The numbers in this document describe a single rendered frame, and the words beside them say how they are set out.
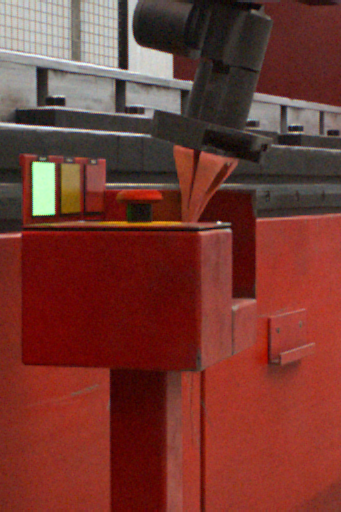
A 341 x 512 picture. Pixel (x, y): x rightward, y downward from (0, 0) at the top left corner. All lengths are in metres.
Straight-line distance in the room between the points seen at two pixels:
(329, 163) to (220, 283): 1.06
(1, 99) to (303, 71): 1.75
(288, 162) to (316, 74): 1.20
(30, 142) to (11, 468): 0.33
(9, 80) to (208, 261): 0.52
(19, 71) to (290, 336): 0.68
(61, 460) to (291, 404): 0.69
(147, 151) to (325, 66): 1.64
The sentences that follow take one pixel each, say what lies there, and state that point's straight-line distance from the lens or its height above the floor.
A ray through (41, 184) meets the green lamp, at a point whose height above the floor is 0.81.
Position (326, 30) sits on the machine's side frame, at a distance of 3.16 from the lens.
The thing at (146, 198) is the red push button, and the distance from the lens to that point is 1.09.
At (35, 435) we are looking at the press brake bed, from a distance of 1.35.
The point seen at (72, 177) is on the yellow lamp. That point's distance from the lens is 1.19.
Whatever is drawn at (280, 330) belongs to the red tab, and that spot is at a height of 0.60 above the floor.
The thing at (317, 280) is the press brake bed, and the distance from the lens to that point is 2.10.
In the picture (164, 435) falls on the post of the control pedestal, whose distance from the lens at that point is 1.15.
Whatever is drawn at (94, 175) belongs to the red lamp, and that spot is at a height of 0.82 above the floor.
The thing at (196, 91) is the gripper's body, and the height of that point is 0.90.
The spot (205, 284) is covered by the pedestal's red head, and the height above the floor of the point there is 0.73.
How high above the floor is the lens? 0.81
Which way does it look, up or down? 3 degrees down
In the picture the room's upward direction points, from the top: straight up
